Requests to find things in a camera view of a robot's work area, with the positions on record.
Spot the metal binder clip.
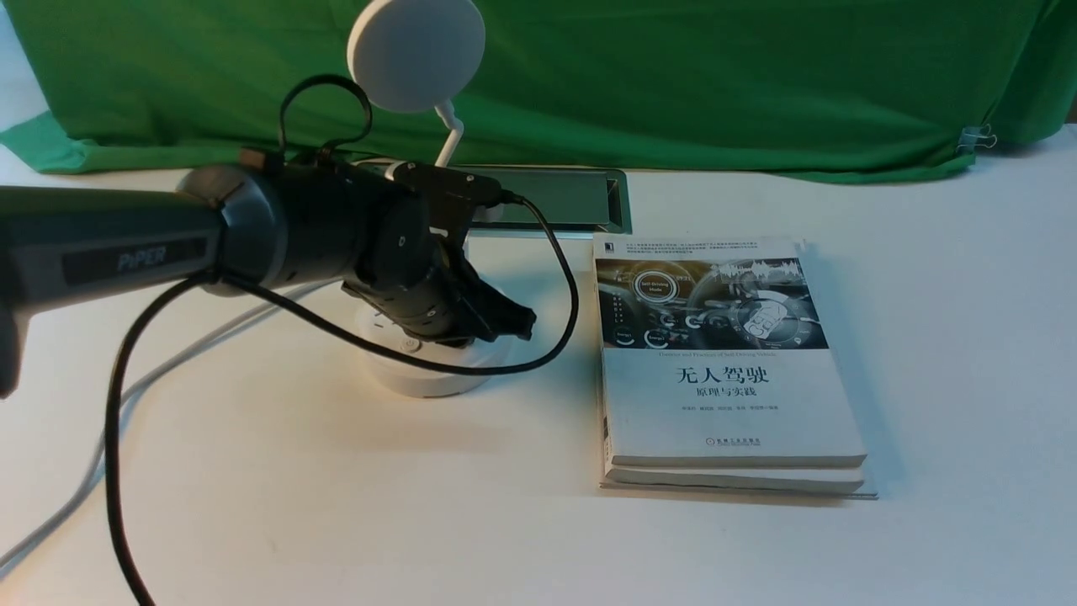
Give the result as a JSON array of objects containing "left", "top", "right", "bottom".
[{"left": 955, "top": 124, "right": 999, "bottom": 155}]

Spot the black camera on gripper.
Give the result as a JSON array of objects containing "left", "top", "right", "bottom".
[{"left": 384, "top": 163, "right": 504, "bottom": 245}]

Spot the white desk lamp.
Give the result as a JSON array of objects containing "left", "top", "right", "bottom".
[{"left": 347, "top": 1, "right": 514, "bottom": 368}]

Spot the black camera cable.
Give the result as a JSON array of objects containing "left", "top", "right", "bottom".
[{"left": 104, "top": 74, "right": 581, "bottom": 606}]

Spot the white lamp power cable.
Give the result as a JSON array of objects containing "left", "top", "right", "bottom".
[{"left": 0, "top": 281, "right": 333, "bottom": 570}]

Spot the white book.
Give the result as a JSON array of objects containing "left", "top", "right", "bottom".
[
  {"left": 599, "top": 401, "right": 878, "bottom": 501},
  {"left": 592, "top": 234, "right": 867, "bottom": 468}
]

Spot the top white book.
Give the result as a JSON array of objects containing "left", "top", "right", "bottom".
[{"left": 592, "top": 234, "right": 867, "bottom": 468}]

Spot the green cloth backdrop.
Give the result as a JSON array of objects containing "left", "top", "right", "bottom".
[{"left": 3, "top": 1, "right": 1076, "bottom": 183}]

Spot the metal desk cable tray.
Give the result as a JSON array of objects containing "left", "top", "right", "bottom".
[{"left": 470, "top": 167, "right": 633, "bottom": 238}]

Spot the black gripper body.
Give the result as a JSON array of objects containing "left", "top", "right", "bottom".
[{"left": 342, "top": 226, "right": 507, "bottom": 348}]

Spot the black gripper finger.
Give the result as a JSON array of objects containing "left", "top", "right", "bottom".
[{"left": 481, "top": 288, "right": 536, "bottom": 341}]

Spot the bottom white book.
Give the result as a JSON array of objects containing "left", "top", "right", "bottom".
[{"left": 599, "top": 401, "right": 878, "bottom": 501}]

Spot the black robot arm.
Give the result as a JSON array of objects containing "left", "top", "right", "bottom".
[{"left": 1, "top": 163, "right": 536, "bottom": 396}]

